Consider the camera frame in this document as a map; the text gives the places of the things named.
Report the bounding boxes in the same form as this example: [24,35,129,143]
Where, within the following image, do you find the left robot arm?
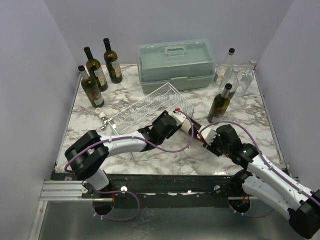
[64,108,193,198]

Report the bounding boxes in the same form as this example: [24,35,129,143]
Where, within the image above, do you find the clear bottle cream label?
[213,48,235,86]

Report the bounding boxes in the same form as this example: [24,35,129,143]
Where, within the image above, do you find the clear bottle dark label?
[218,66,240,99]

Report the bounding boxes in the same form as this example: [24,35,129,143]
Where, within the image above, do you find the dark bottle silver neck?
[207,83,232,123]

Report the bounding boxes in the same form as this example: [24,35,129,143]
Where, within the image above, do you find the red wine bottle gold cap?
[192,120,205,144]

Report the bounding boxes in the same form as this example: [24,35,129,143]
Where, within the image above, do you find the green plastic toolbox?
[137,39,216,94]

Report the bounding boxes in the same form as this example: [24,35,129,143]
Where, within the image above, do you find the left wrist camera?
[172,108,193,134]

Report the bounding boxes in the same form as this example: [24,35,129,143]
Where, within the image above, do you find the dark wine bottle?
[103,38,123,84]
[83,46,108,92]

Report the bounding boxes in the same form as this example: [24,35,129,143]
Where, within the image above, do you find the white wire wine rack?
[107,83,195,135]

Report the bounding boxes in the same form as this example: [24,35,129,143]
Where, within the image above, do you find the clear bottle silver cap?
[235,59,257,96]

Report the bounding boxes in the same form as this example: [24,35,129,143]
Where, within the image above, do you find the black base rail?
[42,172,276,210]

